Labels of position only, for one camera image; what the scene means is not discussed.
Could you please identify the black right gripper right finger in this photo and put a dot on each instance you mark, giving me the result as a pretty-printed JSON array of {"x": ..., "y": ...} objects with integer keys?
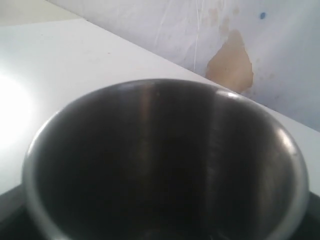
[{"x": 309, "y": 228}]

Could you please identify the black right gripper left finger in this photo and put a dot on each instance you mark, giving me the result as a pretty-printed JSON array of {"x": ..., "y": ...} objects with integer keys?
[{"x": 15, "y": 223}]

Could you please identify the stainless steel cup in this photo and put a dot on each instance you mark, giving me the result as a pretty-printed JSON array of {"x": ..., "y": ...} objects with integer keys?
[{"x": 164, "y": 159}]

